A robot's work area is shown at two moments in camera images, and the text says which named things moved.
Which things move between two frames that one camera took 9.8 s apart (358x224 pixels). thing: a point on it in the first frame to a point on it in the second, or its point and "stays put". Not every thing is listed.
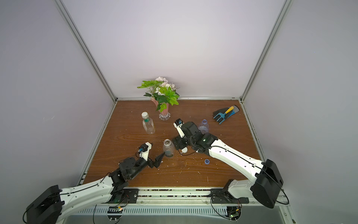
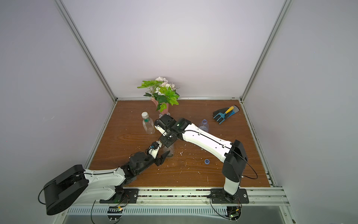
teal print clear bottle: [168, 148] stays put
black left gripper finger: [158, 159] to [163, 157]
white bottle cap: [145, 115] stays put
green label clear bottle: [148, 123] stays put
